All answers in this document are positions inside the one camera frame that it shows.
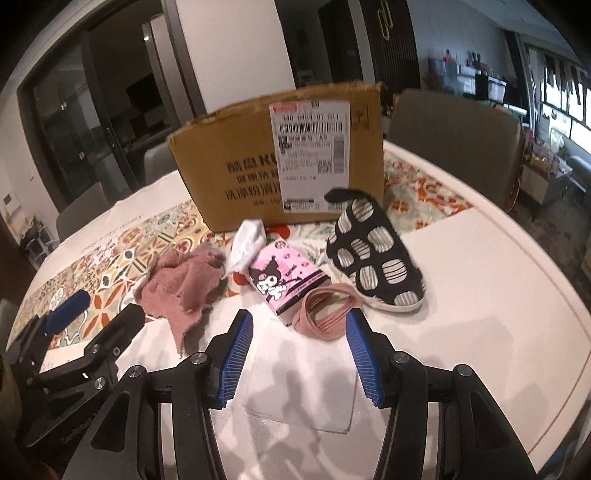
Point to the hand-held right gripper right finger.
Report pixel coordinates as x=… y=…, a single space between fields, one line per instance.
x=364 y=364

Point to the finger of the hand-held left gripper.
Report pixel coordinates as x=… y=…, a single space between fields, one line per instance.
x=122 y=325
x=69 y=309

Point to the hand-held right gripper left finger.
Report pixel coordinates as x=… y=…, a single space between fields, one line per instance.
x=233 y=362

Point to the pink frayed cloth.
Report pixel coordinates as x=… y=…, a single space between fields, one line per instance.
x=184 y=286

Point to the pink elastic band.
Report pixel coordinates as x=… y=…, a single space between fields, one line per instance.
x=332 y=291

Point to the pink cartoon tissue pack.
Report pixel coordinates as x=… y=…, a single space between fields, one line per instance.
x=281 y=281

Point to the black patterned cloth shoe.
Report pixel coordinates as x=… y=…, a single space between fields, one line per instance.
x=369 y=258

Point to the brown cardboard box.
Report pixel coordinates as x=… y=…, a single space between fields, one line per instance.
x=231 y=152

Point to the clear thin plastic sheet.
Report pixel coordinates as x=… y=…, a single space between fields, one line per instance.
x=300 y=397

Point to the colourful tile-pattern table mat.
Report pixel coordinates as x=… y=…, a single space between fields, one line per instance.
x=138 y=249

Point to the grey dining chair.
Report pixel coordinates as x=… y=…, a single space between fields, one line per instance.
x=157 y=166
x=452 y=134
x=83 y=212

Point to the dark glass sliding door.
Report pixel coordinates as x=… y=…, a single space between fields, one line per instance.
x=92 y=106

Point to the grey sofa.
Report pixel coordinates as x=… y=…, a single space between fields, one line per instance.
x=579 y=168

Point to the cluttered sideboard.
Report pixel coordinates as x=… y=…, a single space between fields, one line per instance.
x=475 y=78

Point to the large window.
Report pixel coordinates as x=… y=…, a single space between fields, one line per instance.
x=568 y=101

